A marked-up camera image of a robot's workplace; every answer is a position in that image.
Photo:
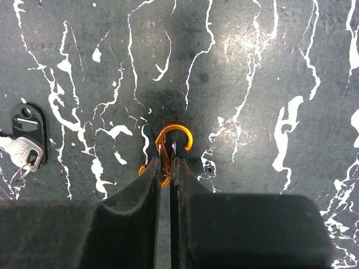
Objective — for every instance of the silver key with black tag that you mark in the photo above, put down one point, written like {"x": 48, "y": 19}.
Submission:
{"x": 26, "y": 146}

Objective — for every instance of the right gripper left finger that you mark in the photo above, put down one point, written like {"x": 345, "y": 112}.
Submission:
{"x": 119, "y": 232}

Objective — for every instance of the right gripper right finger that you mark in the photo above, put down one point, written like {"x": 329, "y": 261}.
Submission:
{"x": 233, "y": 230}

